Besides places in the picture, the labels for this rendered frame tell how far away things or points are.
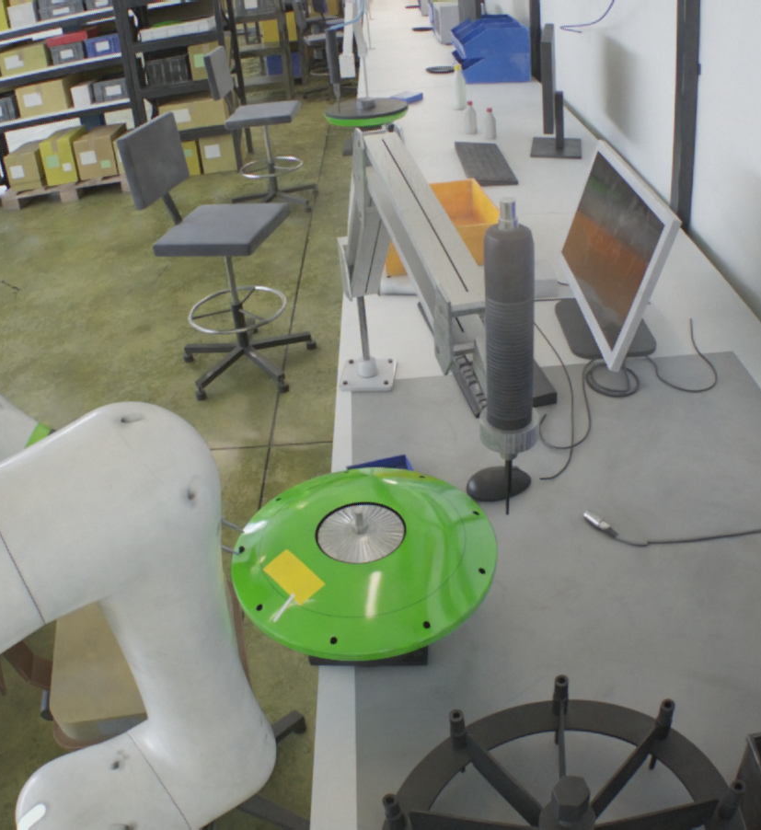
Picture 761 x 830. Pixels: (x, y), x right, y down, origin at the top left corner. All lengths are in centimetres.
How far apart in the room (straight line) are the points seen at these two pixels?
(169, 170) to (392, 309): 171
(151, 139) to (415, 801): 275
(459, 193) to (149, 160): 139
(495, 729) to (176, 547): 46
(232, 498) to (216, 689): 209
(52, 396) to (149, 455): 316
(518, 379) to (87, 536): 34
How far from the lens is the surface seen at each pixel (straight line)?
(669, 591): 112
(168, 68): 619
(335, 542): 92
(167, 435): 52
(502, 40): 409
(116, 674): 149
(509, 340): 61
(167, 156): 329
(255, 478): 282
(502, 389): 64
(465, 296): 73
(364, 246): 119
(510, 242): 58
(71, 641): 158
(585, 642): 104
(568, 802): 69
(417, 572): 89
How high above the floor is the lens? 172
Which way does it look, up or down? 33 degrees down
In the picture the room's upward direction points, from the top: 7 degrees counter-clockwise
